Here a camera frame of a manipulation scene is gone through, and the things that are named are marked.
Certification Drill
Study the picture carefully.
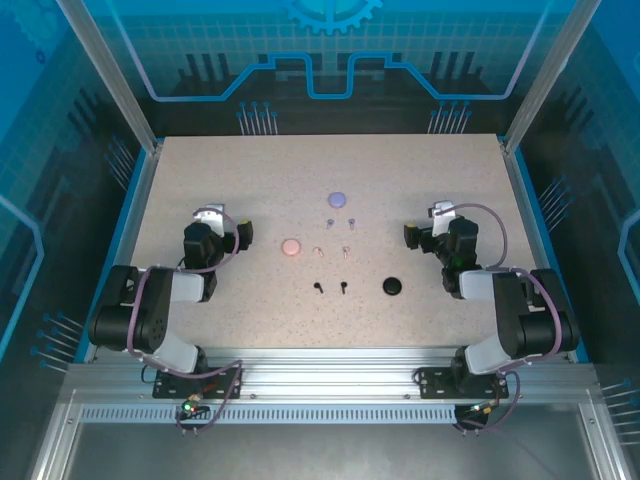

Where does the small connector with LEDs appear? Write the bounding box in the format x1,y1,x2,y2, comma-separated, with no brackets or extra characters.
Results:
457,399,502,420
175,394,211,420

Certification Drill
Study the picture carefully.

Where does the grey metal lower tray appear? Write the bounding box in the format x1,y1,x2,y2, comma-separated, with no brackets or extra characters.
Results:
29,389,640,480

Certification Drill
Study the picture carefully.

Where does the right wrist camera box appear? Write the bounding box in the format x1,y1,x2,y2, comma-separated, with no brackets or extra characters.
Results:
426,200,455,237

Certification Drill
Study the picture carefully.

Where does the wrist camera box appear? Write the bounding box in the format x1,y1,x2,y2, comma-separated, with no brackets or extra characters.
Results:
192,202,226,236
426,200,455,237

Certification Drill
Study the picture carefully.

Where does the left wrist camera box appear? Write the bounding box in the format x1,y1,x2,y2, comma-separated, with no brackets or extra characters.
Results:
192,202,226,236

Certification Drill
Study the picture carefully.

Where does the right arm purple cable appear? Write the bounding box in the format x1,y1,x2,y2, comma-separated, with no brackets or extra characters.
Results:
434,202,564,436

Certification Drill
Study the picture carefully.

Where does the aluminium table side rail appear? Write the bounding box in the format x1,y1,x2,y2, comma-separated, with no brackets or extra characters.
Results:
74,142,164,364
499,137,591,364

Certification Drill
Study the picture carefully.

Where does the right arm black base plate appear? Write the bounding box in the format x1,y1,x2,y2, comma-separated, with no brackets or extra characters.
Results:
417,366,511,400

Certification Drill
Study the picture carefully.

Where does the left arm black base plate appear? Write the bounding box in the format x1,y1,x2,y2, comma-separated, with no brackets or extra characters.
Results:
152,366,245,400

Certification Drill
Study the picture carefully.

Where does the aluminium mounting rail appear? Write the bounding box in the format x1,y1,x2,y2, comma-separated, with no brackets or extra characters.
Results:
64,347,601,406

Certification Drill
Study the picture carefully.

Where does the aluminium frame post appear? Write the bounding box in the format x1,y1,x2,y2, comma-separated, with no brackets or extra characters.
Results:
501,0,605,155
55,0,165,155

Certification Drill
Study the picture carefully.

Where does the slotted grey cable duct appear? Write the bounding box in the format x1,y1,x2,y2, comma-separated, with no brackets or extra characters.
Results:
79,405,459,425

